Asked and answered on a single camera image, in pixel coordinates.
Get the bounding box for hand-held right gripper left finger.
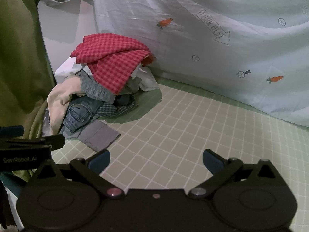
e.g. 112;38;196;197
36;150;126;200

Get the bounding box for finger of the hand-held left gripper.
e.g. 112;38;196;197
0;134;65;151
0;125;24;139

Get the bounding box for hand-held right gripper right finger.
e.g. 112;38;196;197
187;149;283;200

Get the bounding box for red checked cloth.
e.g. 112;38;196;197
71;33;155;95

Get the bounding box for grey folded pants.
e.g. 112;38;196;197
77;120;121;153

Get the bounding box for blue denim shorts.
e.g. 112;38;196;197
60;97;104;139

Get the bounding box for cream garment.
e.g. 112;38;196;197
47;75;84;136

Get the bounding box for green checked bed sheet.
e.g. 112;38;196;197
52;76;309;199

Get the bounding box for blue gingham shirt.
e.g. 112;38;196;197
97;99;139;121

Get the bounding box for grey striped garment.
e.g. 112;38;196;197
78;70;116;103

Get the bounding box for green curtain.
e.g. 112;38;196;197
0;0;56;136

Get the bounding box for grey-green garment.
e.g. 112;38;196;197
121;76;143;95

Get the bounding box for white garment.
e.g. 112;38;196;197
130;65;160;92

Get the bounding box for white mattress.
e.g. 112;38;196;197
37;0;99;78

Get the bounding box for light blue carrot print blanket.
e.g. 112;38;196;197
92;0;309;127

